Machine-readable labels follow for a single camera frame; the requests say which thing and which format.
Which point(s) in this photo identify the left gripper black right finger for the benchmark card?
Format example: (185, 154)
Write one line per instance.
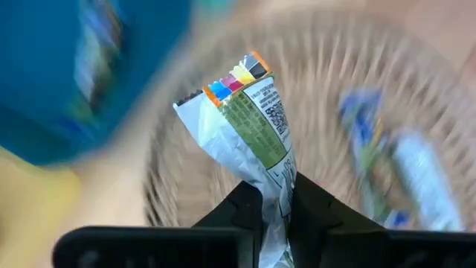
(316, 216)

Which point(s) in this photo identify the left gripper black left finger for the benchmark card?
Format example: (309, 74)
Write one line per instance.
(241, 208)

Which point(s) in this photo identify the white green granola bar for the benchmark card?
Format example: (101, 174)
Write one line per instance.
(253, 130)

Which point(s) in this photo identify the blue granola bar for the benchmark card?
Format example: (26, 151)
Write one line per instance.
(359, 123)

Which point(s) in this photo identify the round wicker basket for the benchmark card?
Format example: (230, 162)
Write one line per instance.
(327, 56)

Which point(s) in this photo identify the teal plastic tray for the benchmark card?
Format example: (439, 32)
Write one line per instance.
(213, 3)

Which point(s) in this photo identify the yellow plastic tray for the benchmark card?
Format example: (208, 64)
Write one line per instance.
(29, 193)

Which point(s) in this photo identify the blue plastic tray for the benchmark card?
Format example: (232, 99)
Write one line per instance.
(37, 74)

